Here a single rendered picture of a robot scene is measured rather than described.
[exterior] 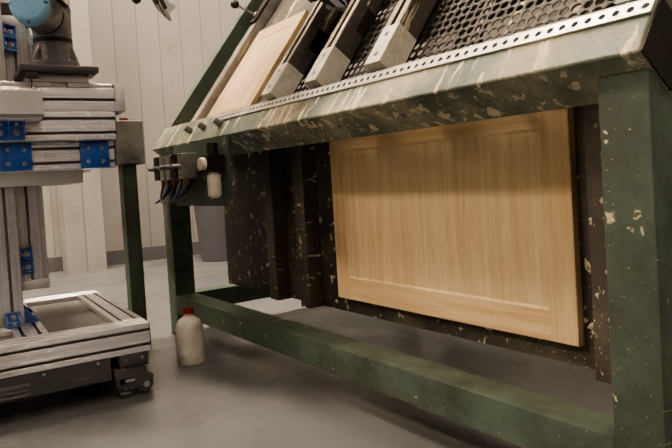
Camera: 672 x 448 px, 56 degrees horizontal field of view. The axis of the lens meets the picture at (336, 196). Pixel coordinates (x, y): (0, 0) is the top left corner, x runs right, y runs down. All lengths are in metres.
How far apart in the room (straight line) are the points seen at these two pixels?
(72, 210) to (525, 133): 4.47
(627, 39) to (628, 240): 0.32
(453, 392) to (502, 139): 0.59
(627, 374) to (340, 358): 0.84
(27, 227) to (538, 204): 1.67
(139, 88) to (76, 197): 1.16
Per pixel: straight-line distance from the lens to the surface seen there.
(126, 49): 6.04
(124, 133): 2.73
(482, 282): 1.64
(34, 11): 2.08
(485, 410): 1.42
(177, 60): 6.15
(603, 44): 1.14
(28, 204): 2.38
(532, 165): 1.51
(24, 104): 2.03
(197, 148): 2.43
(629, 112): 1.13
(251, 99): 2.31
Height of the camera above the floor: 0.65
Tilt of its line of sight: 2 degrees down
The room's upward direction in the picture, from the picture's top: 3 degrees counter-clockwise
